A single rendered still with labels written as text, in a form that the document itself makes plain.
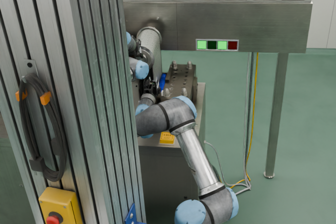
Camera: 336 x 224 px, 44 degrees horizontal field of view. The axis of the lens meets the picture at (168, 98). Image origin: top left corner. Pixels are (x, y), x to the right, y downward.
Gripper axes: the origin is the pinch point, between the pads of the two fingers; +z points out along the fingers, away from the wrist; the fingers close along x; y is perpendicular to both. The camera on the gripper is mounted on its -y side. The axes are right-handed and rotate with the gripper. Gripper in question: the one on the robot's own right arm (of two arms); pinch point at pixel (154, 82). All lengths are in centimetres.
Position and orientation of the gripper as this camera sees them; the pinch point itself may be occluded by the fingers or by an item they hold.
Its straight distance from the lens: 230.1
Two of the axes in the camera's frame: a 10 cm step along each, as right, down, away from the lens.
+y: -0.4, -8.4, -5.4
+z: 1.4, -5.4, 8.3
